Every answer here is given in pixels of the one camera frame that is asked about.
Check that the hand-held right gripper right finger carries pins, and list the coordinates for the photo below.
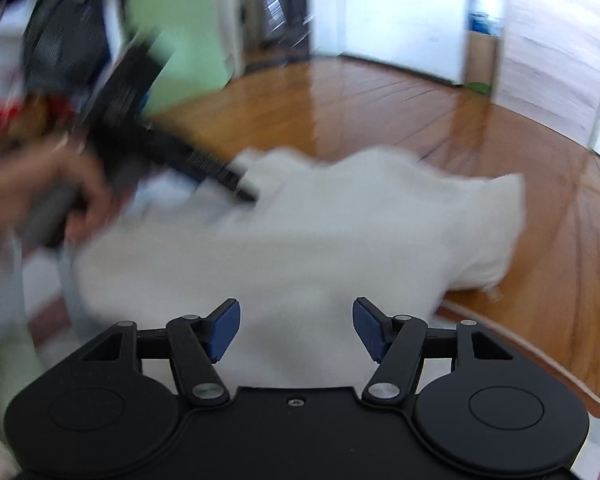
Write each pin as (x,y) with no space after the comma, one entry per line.
(370,327)

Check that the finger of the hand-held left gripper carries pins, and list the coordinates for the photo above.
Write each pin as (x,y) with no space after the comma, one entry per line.
(205,165)

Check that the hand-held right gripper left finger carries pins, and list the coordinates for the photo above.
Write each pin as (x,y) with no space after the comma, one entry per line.
(226,327)

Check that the white fleece garment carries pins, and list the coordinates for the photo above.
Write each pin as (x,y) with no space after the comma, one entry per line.
(330,240)

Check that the person's left hand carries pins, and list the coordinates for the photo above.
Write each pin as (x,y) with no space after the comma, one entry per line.
(20,175)

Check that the dark blurred object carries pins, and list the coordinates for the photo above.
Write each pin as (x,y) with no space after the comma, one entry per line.
(60,35)

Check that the dark glass door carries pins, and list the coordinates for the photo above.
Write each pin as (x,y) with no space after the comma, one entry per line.
(280,0)

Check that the checked rug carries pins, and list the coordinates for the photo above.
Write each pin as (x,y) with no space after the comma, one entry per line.
(45,317)

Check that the white door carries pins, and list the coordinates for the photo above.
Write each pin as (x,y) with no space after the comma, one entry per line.
(395,10)

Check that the small green object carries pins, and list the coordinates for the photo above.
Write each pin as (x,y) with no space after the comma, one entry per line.
(477,87)

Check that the cardboard box with blue label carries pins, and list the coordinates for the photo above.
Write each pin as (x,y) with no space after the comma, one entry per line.
(482,55)

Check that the light wood side cabinet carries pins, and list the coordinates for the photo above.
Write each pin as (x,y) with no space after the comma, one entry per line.
(545,50)

